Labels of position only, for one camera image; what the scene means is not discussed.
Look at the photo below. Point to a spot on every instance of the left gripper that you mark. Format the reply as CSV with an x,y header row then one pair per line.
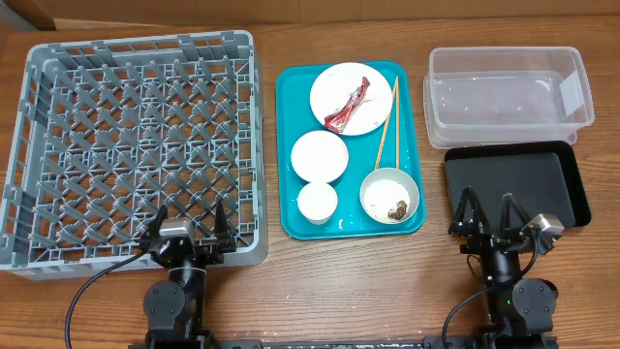
x,y
215,255

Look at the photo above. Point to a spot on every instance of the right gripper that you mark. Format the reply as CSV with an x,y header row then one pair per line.
x,y
491,242

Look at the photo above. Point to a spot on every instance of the grey metal bowl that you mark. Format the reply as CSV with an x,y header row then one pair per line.
x,y
401,177

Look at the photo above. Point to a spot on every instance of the small white cup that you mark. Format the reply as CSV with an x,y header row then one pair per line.
x,y
317,201

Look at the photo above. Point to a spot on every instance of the red snack wrapper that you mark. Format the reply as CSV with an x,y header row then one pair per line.
x,y
337,121

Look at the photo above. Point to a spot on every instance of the white rice pile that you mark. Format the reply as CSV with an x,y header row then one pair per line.
x,y
381,195

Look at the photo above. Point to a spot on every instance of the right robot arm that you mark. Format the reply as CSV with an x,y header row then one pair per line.
x,y
519,308

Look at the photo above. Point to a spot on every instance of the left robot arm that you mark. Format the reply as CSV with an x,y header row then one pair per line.
x,y
174,307

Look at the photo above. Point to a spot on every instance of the black waste tray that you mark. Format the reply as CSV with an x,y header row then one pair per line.
x,y
543,177

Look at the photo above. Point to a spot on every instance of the clear plastic bin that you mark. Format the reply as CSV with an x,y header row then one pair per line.
x,y
498,95

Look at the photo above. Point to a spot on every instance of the grey dish rack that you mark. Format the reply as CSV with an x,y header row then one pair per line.
x,y
109,131

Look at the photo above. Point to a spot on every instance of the medium white bowl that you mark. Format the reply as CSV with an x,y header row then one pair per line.
x,y
319,156

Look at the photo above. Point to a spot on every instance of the right wooden chopstick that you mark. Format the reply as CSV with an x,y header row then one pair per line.
x,y
396,122

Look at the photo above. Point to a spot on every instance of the wooden chopstick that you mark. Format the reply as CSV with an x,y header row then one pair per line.
x,y
396,122
385,128

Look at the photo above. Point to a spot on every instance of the left wooden chopstick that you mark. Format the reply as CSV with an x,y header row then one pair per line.
x,y
385,128

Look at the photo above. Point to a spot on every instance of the large white plate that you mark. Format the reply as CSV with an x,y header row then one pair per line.
x,y
333,87

